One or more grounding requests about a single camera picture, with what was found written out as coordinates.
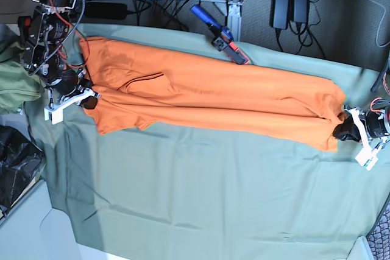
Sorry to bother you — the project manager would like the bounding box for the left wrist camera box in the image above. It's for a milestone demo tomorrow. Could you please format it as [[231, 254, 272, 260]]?
[[355, 149, 379, 171]]

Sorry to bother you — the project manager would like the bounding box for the black plastic bag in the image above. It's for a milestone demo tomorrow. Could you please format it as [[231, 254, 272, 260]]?
[[1, 125, 44, 217]]

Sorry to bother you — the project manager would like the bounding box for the black power adapter right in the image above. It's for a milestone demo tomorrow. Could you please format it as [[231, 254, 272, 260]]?
[[291, 0, 309, 24]]

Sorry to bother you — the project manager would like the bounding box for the aluminium frame post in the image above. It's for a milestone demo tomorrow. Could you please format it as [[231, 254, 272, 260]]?
[[214, 0, 244, 41]]

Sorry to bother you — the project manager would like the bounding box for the white cable on carpet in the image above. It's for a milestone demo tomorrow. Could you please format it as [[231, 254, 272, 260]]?
[[349, 0, 390, 48]]

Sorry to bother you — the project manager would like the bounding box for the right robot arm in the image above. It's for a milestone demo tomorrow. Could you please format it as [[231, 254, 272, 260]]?
[[18, 0, 99, 110]]

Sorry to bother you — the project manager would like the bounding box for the blue clamp edge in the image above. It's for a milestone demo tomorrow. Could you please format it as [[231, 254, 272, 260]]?
[[190, 4, 249, 65], [17, 16, 32, 45]]

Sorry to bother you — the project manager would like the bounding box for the patterned mesh chair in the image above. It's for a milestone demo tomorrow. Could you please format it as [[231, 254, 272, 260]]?
[[366, 196, 390, 260]]

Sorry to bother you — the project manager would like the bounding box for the orange T-shirt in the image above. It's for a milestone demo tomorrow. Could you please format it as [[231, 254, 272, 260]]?
[[79, 37, 345, 152]]

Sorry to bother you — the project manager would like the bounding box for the black power brick left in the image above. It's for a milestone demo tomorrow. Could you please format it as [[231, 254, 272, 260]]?
[[84, 2, 128, 20]]

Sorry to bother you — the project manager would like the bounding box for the black power adapter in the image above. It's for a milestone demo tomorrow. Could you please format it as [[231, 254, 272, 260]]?
[[291, 0, 309, 24], [269, 0, 289, 29]]

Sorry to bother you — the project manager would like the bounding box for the black power adapter left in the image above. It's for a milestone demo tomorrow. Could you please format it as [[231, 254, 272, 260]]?
[[269, 0, 289, 29]]

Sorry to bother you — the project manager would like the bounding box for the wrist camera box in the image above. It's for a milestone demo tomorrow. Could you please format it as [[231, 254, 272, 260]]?
[[355, 149, 379, 171], [44, 105, 63, 125]]

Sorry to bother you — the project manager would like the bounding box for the blue clamp left edge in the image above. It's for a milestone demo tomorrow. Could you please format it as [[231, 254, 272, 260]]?
[[17, 16, 32, 45]]

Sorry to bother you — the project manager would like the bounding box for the blue clamp centre edge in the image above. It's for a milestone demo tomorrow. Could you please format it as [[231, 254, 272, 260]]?
[[190, 4, 249, 65]]

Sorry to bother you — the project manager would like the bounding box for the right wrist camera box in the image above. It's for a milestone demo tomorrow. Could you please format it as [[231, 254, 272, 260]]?
[[44, 105, 63, 125]]

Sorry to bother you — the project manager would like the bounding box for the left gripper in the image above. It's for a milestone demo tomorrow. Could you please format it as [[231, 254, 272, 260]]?
[[332, 101, 389, 148]]

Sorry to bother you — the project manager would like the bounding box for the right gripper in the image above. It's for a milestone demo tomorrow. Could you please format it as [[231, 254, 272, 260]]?
[[45, 68, 98, 110]]

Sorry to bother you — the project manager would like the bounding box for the olive green shirt pile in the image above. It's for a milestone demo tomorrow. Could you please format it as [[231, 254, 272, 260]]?
[[1, 41, 41, 114]]

